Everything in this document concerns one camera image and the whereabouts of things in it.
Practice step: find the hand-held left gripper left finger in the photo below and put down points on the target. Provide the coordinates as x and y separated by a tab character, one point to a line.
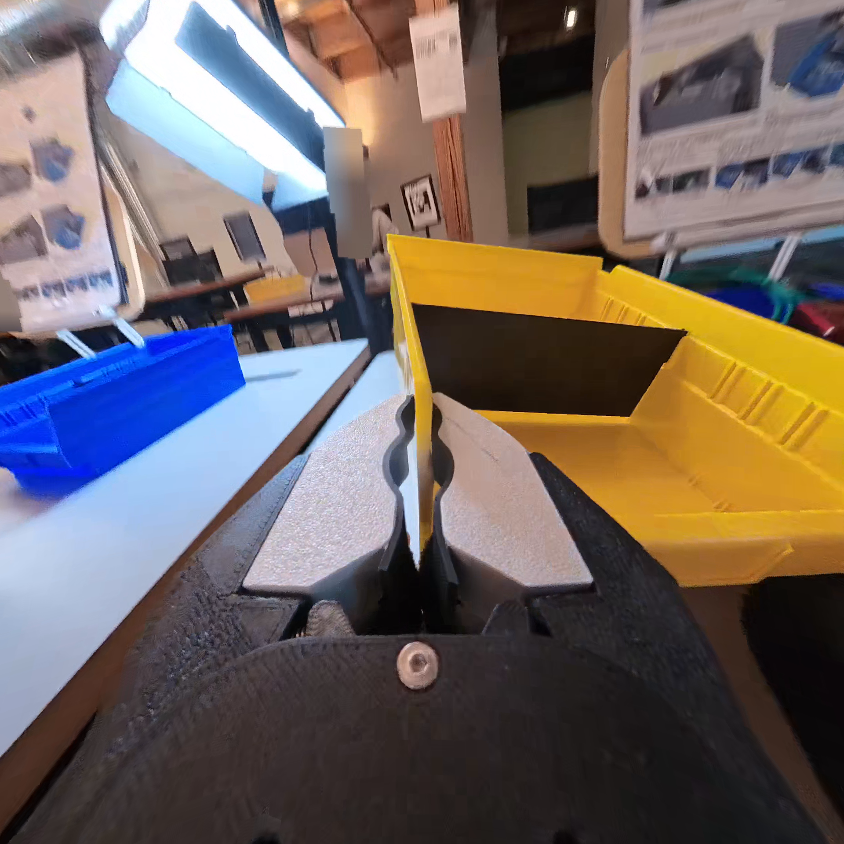
329	508

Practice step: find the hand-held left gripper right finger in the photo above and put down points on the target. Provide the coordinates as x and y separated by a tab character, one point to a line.
508	514

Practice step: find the yellow plastic bin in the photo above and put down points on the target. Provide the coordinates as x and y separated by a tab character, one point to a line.
692	461

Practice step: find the black bin divider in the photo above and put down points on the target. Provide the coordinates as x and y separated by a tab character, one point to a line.
540	362

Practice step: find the wooden desk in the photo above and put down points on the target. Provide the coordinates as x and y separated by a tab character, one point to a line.
198	290
297	310

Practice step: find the dark light stand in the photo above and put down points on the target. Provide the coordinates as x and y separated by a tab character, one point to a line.
353	303

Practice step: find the blue plastic bin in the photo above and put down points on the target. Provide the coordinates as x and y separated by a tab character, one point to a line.
132	409

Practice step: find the small yellow bin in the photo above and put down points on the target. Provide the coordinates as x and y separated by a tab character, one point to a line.
273	289

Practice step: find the black framed picture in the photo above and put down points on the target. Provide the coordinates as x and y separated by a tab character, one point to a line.
420	203

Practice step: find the dark blue bin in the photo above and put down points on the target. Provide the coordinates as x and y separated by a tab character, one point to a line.
745	300

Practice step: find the tan display board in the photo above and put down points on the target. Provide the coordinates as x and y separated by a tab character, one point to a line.
612	165

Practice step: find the red bin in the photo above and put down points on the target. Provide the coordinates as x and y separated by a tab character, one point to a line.
821	322

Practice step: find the printed photo poster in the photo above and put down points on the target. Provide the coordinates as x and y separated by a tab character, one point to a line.
738	165
53	217

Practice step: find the white studio light panel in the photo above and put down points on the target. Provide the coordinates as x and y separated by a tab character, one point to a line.
198	125

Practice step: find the hanging white paper sign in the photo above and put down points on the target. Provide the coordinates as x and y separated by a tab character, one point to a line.
438	59

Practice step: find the wooden post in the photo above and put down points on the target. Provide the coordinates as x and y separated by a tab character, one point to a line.
453	178

